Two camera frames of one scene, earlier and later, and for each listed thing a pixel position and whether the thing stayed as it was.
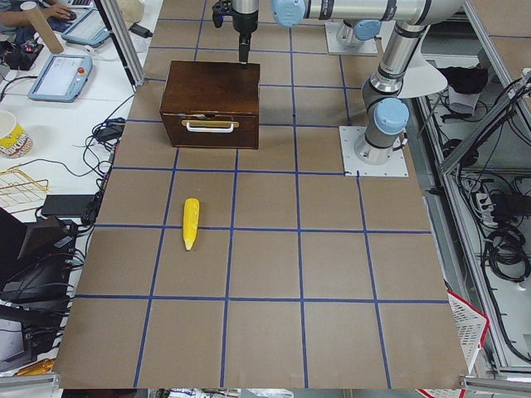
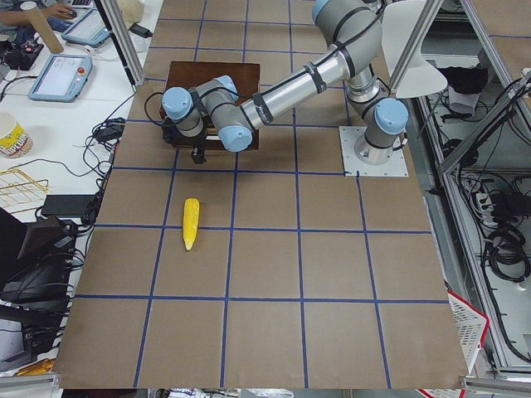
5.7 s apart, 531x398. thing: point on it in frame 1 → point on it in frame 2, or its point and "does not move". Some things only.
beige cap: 132,10 does not move
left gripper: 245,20 → 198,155
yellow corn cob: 191,221 does not move
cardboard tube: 42,26 does not move
